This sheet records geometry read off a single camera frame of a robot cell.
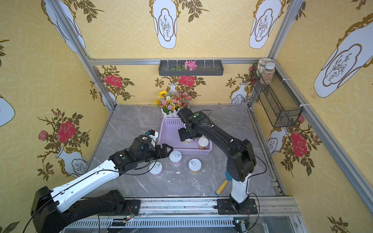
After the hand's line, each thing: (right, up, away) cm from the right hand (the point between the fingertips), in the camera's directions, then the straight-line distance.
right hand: (191, 133), depth 87 cm
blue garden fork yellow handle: (+17, -28, -7) cm, 34 cm away
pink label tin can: (-9, -15, -1) cm, 17 cm away
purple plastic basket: (-16, -3, +18) cm, 24 cm away
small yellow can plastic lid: (+7, -7, +3) cm, 11 cm away
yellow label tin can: (-2, -4, -4) cm, 6 cm away
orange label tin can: (+2, -19, -4) cm, 19 cm away
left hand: (-15, -7, -9) cm, 18 cm away
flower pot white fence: (-14, +19, +14) cm, 27 cm away
